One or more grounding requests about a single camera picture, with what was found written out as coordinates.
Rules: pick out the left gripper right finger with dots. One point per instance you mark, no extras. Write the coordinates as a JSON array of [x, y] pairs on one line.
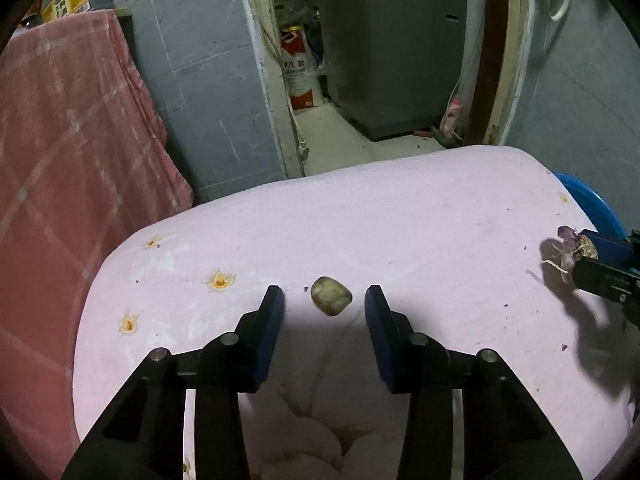
[[506, 435]]

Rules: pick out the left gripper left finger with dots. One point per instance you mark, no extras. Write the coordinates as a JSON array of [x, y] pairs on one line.
[[139, 435]]

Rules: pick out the purple onion peel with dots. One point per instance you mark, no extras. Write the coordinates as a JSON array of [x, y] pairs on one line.
[[574, 246]]

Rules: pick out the small brown potato piece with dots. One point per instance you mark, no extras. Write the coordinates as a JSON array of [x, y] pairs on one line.
[[330, 296]]

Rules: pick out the blue plastic basin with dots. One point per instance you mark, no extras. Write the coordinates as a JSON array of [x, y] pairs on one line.
[[599, 212]]

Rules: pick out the pink table cloth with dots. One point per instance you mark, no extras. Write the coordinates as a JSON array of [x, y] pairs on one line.
[[456, 241]]

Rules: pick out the red plaid cloth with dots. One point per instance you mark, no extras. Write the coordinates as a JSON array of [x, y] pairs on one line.
[[83, 166]]

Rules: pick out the grey washing machine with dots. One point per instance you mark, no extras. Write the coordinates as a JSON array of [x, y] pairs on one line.
[[392, 64]]

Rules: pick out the red white sack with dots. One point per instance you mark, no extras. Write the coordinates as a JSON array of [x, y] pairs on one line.
[[299, 69]]

